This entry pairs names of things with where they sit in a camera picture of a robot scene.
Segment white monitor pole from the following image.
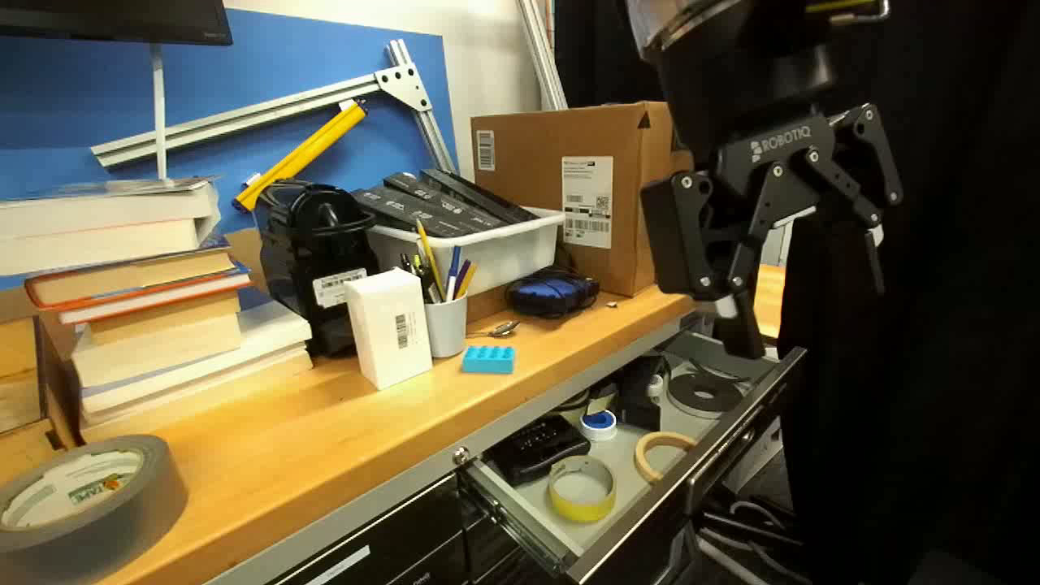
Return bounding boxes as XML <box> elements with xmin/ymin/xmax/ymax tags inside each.
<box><xmin>145</xmin><ymin>42</ymin><xmax>171</xmax><ymax>183</ymax></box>

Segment aluminium rail frame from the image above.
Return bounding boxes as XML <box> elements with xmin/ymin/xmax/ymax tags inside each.
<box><xmin>89</xmin><ymin>36</ymin><xmax>459</xmax><ymax>176</ymax></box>

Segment upright aluminium rail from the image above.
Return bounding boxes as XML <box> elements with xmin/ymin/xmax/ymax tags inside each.
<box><xmin>516</xmin><ymin>0</ymin><xmax>572</xmax><ymax>114</ymax></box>

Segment blue wall board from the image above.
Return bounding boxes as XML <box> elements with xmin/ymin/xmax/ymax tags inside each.
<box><xmin>0</xmin><ymin>10</ymin><xmax>459</xmax><ymax>296</ymax></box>

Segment yellow bar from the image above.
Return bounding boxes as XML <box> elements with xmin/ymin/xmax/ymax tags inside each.
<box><xmin>234</xmin><ymin>99</ymin><xmax>371</xmax><ymax>213</ymax></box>

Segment blue and white tape roll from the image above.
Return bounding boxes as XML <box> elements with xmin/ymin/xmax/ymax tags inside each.
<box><xmin>576</xmin><ymin>406</ymin><xmax>623</xmax><ymax>442</ymax></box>

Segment stack of books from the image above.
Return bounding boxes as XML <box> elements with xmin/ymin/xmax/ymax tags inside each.
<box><xmin>75</xmin><ymin>296</ymin><xmax>318</xmax><ymax>423</ymax></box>

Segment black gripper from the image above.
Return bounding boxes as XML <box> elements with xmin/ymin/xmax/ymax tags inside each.
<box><xmin>641</xmin><ymin>21</ymin><xmax>908</xmax><ymax>361</ymax></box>

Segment open grey drawer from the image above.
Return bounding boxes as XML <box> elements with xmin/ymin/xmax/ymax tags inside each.
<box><xmin>453</xmin><ymin>329</ymin><xmax>808</xmax><ymax>585</ymax></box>

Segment blue and black pouch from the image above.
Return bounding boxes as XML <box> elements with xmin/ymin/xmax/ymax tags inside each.
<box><xmin>504</xmin><ymin>269</ymin><xmax>600</xmax><ymax>321</ymax></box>

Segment wooden box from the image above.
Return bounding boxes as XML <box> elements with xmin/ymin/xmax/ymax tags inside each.
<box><xmin>0</xmin><ymin>285</ymin><xmax>57</xmax><ymax>436</ymax></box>

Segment yellow tape roll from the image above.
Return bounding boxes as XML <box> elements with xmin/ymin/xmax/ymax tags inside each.
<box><xmin>543</xmin><ymin>452</ymin><xmax>622</xmax><ymax>528</ymax></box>

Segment black tool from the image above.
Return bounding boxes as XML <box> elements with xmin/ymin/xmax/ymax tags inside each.
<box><xmin>614</xmin><ymin>355</ymin><xmax>676</xmax><ymax>433</ymax></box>

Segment black disc roll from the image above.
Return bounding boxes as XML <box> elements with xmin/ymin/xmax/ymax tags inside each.
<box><xmin>661</xmin><ymin>369</ymin><xmax>746</xmax><ymax>442</ymax></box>

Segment blue pen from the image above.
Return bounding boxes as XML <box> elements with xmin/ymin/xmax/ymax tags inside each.
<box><xmin>445</xmin><ymin>243</ymin><xmax>467</xmax><ymax>302</ymax></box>

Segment white plastic bin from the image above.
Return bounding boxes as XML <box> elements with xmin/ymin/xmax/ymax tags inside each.
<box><xmin>364</xmin><ymin>204</ymin><xmax>569</xmax><ymax>300</ymax></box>

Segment black handheld device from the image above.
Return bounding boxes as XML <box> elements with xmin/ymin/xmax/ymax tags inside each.
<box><xmin>482</xmin><ymin>415</ymin><xmax>594</xmax><ymax>488</ymax></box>

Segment tan tape ring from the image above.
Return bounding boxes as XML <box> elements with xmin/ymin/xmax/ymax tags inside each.
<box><xmin>629</xmin><ymin>429</ymin><xmax>698</xmax><ymax>485</ymax></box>

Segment black curtain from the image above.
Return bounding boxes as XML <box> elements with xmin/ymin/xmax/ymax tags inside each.
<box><xmin>549</xmin><ymin>0</ymin><xmax>1040</xmax><ymax>585</ymax></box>

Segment black monitor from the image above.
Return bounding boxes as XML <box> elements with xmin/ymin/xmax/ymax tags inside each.
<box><xmin>0</xmin><ymin>0</ymin><xmax>238</xmax><ymax>50</ymax></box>

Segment brown cover book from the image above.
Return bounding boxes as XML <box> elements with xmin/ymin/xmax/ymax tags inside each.
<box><xmin>25</xmin><ymin>248</ymin><xmax>240</xmax><ymax>311</ymax></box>

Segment beige book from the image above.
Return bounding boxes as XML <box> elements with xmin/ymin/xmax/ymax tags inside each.
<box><xmin>69</xmin><ymin>290</ymin><xmax>247</xmax><ymax>390</ymax></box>

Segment dark drawer cabinet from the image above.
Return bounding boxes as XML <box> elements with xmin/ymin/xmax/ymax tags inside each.
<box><xmin>271</xmin><ymin>473</ymin><xmax>513</xmax><ymax>585</ymax></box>

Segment thick white book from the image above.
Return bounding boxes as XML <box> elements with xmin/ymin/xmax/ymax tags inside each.
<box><xmin>0</xmin><ymin>176</ymin><xmax>225</xmax><ymax>278</ymax></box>

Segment white pen cup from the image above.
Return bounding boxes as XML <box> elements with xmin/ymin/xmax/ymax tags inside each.
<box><xmin>422</xmin><ymin>291</ymin><xmax>471</xmax><ymax>361</ymax></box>

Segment white box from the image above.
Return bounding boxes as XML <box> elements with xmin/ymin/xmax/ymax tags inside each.
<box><xmin>342</xmin><ymin>265</ymin><xmax>436</xmax><ymax>393</ymax></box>

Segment yellow pencil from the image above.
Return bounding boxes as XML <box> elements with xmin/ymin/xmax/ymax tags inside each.
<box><xmin>413</xmin><ymin>218</ymin><xmax>445</xmax><ymax>302</ymax></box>

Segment black flat box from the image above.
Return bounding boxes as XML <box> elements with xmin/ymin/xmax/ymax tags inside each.
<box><xmin>351</xmin><ymin>186</ymin><xmax>459</xmax><ymax>238</ymax></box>
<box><xmin>383</xmin><ymin>168</ymin><xmax>496</xmax><ymax>232</ymax></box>
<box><xmin>418</xmin><ymin>165</ymin><xmax>540</xmax><ymax>224</ymax></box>

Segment brown cardboard box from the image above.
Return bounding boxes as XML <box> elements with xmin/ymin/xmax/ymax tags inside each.
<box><xmin>467</xmin><ymin>99</ymin><xmax>694</xmax><ymax>300</ymax></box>

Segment grey duct tape roll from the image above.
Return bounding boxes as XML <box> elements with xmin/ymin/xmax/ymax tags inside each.
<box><xmin>0</xmin><ymin>433</ymin><xmax>193</xmax><ymax>585</ymax></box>

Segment red edged book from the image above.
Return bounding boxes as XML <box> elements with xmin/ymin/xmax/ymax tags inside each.
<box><xmin>57</xmin><ymin>269</ymin><xmax>252</xmax><ymax>329</ymax></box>

